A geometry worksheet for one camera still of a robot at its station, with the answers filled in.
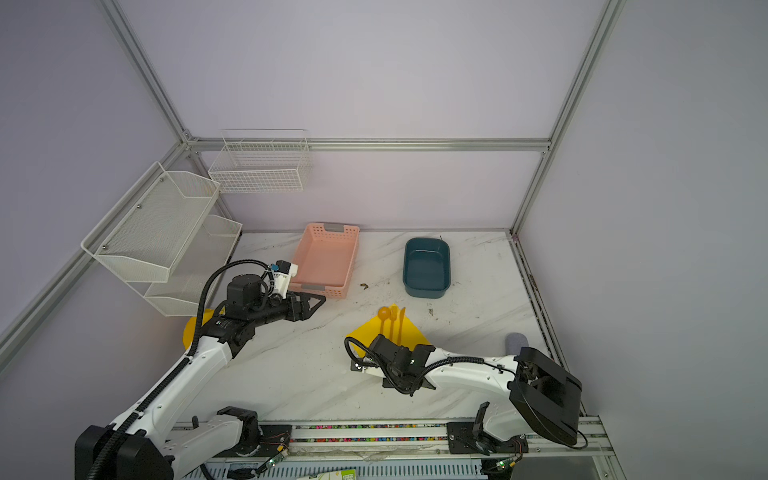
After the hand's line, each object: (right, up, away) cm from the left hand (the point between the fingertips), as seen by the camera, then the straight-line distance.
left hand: (315, 300), depth 78 cm
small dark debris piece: (+10, +2, +27) cm, 29 cm away
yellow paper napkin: (+11, -14, +16) cm, 24 cm away
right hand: (+19, -18, +5) cm, 26 cm away
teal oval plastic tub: (+33, +8, +30) cm, 45 cm away
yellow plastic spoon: (+18, -7, +18) cm, 26 cm away
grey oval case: (+58, -15, +11) cm, 60 cm away
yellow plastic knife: (+23, -9, +18) cm, 31 cm away
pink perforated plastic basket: (-5, +12, +34) cm, 37 cm away
